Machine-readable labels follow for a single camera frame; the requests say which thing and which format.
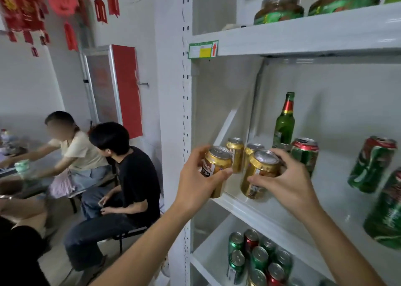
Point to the person's left hand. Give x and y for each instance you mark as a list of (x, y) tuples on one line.
[(194, 185)]

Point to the person's right hand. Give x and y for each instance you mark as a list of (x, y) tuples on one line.
[(291, 185)]

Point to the person's left thumb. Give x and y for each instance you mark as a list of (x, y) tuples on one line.
[(223, 174)]

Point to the person's right thumb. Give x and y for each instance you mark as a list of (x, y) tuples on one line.
[(260, 180)]

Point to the gold drink can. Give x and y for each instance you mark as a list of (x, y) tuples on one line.
[(217, 162), (235, 152), (261, 166), (250, 151)]

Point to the person's left forearm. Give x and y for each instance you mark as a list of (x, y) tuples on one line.
[(147, 248)]

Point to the person's right forearm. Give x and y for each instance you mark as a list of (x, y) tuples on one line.
[(338, 251)]

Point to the green red drink can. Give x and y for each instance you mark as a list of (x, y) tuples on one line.
[(371, 166), (387, 216), (305, 155)]

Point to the green glass beer bottle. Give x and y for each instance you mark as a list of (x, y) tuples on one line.
[(284, 126)]

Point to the cluster of green red cans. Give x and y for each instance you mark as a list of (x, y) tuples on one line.
[(260, 260)]

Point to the black metal stool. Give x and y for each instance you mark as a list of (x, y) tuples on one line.
[(130, 234)]

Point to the green shelf price label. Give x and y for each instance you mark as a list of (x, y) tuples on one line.
[(203, 49)]

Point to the white metal shelving unit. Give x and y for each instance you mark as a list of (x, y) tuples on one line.
[(313, 35)]

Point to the pink plastic bag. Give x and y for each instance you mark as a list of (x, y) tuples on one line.
[(61, 185)]

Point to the white plastic box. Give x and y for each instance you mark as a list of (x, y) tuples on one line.
[(246, 0)]

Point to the green paper cup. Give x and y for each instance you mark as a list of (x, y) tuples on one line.
[(22, 166)]

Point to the clear plastic bottle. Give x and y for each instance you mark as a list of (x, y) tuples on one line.
[(4, 136)]

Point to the red hanging paper decorations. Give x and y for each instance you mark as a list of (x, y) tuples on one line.
[(37, 3)]

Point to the red wall cabinet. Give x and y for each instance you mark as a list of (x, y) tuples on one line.
[(125, 88)]

